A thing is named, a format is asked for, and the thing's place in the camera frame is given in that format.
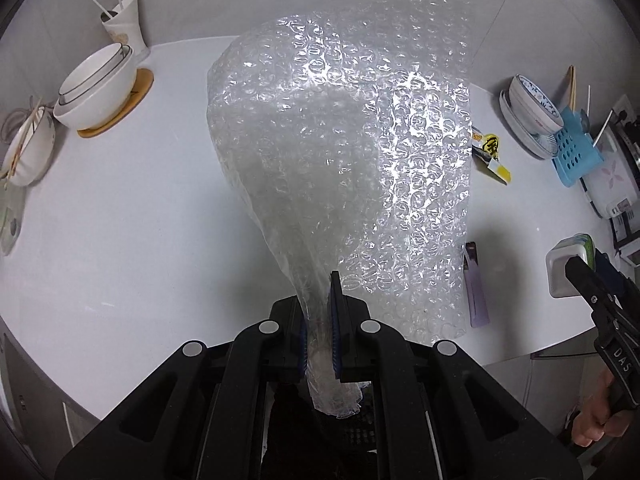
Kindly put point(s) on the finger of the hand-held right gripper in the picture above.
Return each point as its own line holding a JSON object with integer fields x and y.
{"x": 585, "y": 280}
{"x": 612, "y": 272}

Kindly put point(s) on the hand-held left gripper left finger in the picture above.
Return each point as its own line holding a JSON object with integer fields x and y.
{"x": 285, "y": 345}

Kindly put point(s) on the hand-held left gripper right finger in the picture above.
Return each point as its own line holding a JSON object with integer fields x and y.
{"x": 334, "y": 340}

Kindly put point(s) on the white bottle with green label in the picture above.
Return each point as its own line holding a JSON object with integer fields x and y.
{"x": 562, "y": 272}

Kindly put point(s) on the purple wrapper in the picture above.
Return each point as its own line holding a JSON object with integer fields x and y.
{"x": 475, "y": 290}

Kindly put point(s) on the yellow snack packet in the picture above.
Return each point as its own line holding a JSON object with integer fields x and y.
{"x": 492, "y": 152}

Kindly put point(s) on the clear bubble wrap sheet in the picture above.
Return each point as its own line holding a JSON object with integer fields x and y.
{"x": 325, "y": 135}

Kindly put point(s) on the person's right hand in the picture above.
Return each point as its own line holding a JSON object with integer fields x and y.
{"x": 592, "y": 415}

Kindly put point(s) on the white microwave oven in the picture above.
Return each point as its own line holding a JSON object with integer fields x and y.
{"x": 629, "y": 232}

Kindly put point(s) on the white floral rice cooker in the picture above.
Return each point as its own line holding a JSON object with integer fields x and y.
{"x": 612, "y": 180}

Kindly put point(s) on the blue plastic cutlery holder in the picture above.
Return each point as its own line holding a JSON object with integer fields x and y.
{"x": 575, "y": 155}

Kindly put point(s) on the metal spoon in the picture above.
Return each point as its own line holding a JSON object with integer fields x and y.
{"x": 585, "y": 120}

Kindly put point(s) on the white ceramic bowl red mark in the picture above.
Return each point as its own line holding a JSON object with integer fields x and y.
{"x": 537, "y": 121}

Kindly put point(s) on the blue patterned bowl and plate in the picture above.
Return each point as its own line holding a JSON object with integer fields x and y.
{"x": 517, "y": 125}

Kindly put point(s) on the white plastic stick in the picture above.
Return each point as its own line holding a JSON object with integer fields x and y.
{"x": 589, "y": 100}

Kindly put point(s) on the bundle of wooden chopsticks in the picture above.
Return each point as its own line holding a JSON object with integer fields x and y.
{"x": 572, "y": 85}

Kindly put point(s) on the floral ceramic bowl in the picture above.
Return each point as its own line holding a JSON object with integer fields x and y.
{"x": 530, "y": 91}

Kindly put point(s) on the wooden coaster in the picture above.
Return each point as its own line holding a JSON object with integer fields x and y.
{"x": 132, "y": 100}

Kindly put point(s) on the stacked white bowls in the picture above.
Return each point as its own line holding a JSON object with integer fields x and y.
{"x": 95, "y": 107}

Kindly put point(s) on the white bowl holding chopsticks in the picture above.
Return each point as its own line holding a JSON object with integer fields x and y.
{"x": 32, "y": 157}

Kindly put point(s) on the wooden chopsticks in bowl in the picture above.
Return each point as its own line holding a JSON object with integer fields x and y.
{"x": 22, "y": 140}

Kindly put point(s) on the white bowl with dark rim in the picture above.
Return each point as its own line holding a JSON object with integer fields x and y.
{"x": 92, "y": 72}

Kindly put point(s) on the white paper cup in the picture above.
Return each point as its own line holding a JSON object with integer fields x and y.
{"x": 125, "y": 25}

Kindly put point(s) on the white wall outlet with plug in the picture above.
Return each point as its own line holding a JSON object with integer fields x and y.
{"x": 622, "y": 107}

